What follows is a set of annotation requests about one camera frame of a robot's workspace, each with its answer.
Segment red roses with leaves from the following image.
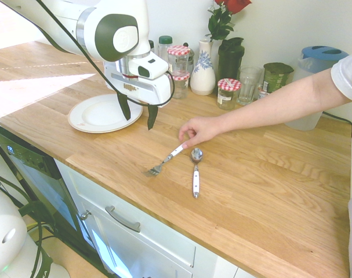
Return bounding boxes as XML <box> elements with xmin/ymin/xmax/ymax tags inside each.
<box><xmin>207</xmin><ymin>0</ymin><xmax>252</xmax><ymax>43</ymax></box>

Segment white kitchen cabinet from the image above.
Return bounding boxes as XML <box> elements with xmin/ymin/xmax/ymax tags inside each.
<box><xmin>53</xmin><ymin>158</ymin><xmax>257</xmax><ymax>278</ymax></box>

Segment clear drinking glass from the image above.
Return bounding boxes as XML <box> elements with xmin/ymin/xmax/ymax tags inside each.
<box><xmin>237</xmin><ymin>65</ymin><xmax>263</xmax><ymax>107</ymax></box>

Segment tall jar red checkered lid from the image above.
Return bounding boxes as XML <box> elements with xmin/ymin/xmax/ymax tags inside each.
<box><xmin>167</xmin><ymin>45</ymin><xmax>191</xmax><ymax>76</ymax></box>

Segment green yoghurt cup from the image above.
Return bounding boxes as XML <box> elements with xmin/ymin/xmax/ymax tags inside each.
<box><xmin>262</xmin><ymin>62</ymin><xmax>295</xmax><ymax>94</ymax></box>

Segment labelled jar red checkered lid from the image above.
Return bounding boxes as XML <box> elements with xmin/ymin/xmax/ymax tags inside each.
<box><xmin>216</xmin><ymin>78</ymin><xmax>242</xmax><ymax>111</ymax></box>

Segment metal drawer handle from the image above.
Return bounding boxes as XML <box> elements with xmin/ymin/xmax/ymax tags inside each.
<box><xmin>104</xmin><ymin>205</ymin><xmax>142</xmax><ymax>233</ymax></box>

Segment clear pitcher with blue lid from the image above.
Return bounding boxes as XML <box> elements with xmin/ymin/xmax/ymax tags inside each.
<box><xmin>284</xmin><ymin>45</ymin><xmax>351</xmax><ymax>132</ymax></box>

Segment small jar red checkered lid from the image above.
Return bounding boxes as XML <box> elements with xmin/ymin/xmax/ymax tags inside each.
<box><xmin>170</xmin><ymin>71</ymin><xmax>191</xmax><ymax>100</ymax></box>

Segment white plate with gold rim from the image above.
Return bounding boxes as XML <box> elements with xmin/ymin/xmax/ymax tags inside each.
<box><xmin>67</xmin><ymin>93</ymin><xmax>144</xmax><ymax>134</ymax></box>

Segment black power cable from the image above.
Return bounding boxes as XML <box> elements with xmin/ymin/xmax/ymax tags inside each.
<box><xmin>321</xmin><ymin>111</ymin><xmax>352</xmax><ymax>137</ymax></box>

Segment dark green shaker bottle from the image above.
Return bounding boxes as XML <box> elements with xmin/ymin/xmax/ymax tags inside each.
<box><xmin>216</xmin><ymin>36</ymin><xmax>246</xmax><ymax>82</ymax></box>

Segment white rounded robot base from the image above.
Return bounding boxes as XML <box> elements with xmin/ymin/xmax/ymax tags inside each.
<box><xmin>0</xmin><ymin>181</ymin><xmax>71</xmax><ymax>278</ymax></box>

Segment green-lidded spice bottle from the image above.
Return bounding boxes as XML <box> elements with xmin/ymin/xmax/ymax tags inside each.
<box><xmin>158</xmin><ymin>35</ymin><xmax>173</xmax><ymax>63</ymax></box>

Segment white-handled metal fork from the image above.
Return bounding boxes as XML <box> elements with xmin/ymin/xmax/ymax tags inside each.
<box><xmin>143</xmin><ymin>144</ymin><xmax>185</xmax><ymax>178</ymax></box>

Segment person's bare forearm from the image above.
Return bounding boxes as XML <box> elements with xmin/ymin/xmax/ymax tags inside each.
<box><xmin>219</xmin><ymin>67</ymin><xmax>352</xmax><ymax>134</ymax></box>

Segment white-handled metal spoon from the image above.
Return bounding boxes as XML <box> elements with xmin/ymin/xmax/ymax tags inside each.
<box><xmin>190</xmin><ymin>147</ymin><xmax>205</xmax><ymax>199</ymax></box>

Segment white brown yoghurt cup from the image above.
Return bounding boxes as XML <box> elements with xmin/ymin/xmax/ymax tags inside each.
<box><xmin>256</xmin><ymin>83</ymin><xmax>270</xmax><ymax>101</ymax></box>

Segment white vase blue floral print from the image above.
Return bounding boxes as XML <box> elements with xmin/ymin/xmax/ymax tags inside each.
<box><xmin>190</xmin><ymin>38</ymin><xmax>217</xmax><ymax>96</ymax></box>

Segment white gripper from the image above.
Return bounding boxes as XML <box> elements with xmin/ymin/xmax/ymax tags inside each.
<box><xmin>103</xmin><ymin>60</ymin><xmax>173</xmax><ymax>131</ymax></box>

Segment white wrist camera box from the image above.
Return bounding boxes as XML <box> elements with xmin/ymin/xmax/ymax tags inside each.
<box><xmin>128</xmin><ymin>55</ymin><xmax>169</xmax><ymax>80</ymax></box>

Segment black dishwasher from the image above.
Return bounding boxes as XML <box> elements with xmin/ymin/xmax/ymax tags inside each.
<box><xmin>0</xmin><ymin>119</ymin><xmax>97</xmax><ymax>255</ymax></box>

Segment dark floor cable bundle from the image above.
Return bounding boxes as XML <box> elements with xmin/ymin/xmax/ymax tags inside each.
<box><xmin>0</xmin><ymin>170</ymin><xmax>56</xmax><ymax>278</ymax></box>

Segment person's bare hand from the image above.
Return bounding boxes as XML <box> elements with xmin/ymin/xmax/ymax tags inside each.
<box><xmin>178</xmin><ymin>115</ymin><xmax>223</xmax><ymax>150</ymax></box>

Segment white shirt sleeve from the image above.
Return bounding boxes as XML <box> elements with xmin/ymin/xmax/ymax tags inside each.
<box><xmin>330</xmin><ymin>49</ymin><xmax>352</xmax><ymax>104</ymax></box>

